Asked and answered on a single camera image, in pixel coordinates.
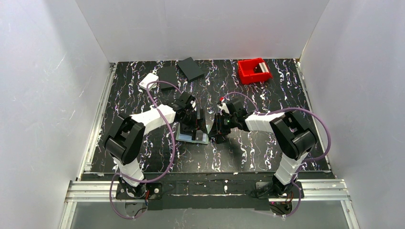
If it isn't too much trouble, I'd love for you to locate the red plastic bin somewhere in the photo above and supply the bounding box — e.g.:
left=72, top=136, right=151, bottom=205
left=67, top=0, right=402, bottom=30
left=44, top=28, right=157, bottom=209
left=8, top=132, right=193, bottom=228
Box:
left=237, top=58, right=273, bottom=84

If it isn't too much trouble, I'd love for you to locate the black flat box angled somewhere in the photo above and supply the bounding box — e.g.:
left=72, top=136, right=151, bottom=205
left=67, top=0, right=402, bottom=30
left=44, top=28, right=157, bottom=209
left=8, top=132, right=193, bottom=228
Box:
left=177, top=57, right=204, bottom=82

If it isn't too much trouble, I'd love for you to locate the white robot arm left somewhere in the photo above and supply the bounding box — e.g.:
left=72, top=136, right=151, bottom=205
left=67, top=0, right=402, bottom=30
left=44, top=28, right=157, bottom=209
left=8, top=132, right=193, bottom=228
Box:
left=102, top=93, right=208, bottom=187

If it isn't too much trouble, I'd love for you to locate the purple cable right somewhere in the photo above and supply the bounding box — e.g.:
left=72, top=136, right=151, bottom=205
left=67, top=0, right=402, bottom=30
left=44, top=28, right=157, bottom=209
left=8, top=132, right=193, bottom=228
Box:
left=220, top=92, right=332, bottom=217

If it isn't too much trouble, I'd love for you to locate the black flat box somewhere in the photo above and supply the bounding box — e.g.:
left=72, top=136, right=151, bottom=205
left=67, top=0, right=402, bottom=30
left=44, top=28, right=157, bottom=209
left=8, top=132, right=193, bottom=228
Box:
left=158, top=66, right=178, bottom=92

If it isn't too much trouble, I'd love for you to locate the aluminium rail frame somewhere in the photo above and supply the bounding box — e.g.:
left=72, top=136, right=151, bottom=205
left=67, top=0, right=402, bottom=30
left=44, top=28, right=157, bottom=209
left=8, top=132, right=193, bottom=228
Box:
left=59, top=179, right=359, bottom=229

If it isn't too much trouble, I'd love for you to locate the mint green card holder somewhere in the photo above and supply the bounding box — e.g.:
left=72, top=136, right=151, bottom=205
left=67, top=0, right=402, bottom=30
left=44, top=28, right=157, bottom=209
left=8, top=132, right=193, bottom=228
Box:
left=176, top=124, right=209, bottom=145

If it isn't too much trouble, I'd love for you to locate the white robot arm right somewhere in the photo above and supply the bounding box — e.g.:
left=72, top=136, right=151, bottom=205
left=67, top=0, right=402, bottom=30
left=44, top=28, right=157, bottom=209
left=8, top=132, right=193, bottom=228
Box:
left=208, top=99, right=317, bottom=189

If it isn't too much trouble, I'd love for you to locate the white small box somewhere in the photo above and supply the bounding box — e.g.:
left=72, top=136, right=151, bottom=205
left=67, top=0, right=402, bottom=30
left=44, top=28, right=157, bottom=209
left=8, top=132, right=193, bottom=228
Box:
left=139, top=73, right=159, bottom=90

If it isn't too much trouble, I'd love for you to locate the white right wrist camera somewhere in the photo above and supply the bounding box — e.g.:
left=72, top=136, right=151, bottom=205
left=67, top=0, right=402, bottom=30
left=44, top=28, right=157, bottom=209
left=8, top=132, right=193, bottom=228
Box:
left=217, top=97, right=230, bottom=115

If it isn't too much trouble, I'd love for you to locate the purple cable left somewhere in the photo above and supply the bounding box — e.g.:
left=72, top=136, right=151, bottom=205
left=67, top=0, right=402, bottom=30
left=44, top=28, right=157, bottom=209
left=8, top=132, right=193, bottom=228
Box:
left=109, top=80, right=184, bottom=220

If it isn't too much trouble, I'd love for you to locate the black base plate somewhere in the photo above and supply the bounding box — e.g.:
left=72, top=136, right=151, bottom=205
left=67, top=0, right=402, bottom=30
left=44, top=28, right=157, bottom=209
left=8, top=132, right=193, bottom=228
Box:
left=113, top=172, right=305, bottom=211

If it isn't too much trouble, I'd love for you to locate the white striped credit card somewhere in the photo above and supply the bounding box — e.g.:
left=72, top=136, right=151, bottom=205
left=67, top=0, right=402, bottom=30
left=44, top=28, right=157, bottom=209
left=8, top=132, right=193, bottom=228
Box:
left=257, top=62, right=269, bottom=73

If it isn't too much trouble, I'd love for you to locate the dark striped credit card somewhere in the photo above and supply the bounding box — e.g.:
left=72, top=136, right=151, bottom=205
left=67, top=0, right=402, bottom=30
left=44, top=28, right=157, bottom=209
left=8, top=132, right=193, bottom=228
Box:
left=192, top=130, right=208, bottom=144

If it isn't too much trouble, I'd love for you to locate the purple cable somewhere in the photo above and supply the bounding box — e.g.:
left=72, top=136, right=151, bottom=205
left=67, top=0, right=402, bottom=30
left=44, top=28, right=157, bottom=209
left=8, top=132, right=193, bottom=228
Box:
left=109, top=80, right=184, bottom=220
left=220, top=92, right=332, bottom=217

